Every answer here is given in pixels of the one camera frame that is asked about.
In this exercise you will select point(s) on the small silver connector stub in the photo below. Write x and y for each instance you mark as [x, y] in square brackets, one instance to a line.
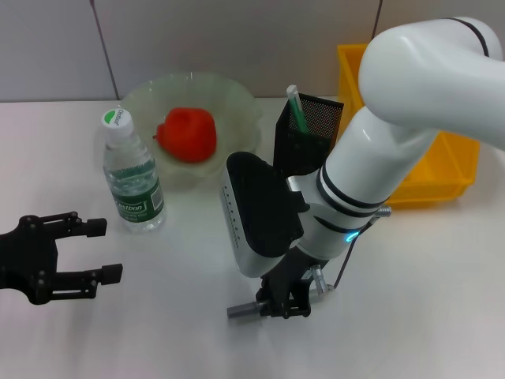
[319, 278]

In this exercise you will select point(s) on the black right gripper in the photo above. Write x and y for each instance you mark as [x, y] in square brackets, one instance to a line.
[294, 272]

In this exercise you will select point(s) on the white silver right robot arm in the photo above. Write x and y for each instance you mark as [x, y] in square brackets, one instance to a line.
[375, 158]

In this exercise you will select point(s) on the yellow plastic bin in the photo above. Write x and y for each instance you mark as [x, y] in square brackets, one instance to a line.
[446, 173]

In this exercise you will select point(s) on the black mesh pen holder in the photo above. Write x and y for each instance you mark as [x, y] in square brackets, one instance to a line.
[311, 118]

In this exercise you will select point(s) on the orange fruit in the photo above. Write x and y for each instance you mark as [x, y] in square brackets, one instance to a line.
[185, 134]

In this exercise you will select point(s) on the green toothbrush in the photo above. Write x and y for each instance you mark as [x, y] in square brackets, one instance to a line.
[298, 106]

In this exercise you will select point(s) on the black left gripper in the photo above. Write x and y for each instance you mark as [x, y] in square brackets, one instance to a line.
[27, 260]

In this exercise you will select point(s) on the green wavy glass fruit plate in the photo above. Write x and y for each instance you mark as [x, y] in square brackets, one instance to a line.
[236, 118]

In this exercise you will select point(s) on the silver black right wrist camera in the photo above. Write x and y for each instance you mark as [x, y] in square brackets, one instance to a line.
[260, 205]

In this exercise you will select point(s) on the grey marker pen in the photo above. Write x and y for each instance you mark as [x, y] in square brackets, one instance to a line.
[240, 310]

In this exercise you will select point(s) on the clear green-label water bottle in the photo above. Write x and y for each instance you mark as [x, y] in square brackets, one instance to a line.
[134, 185]

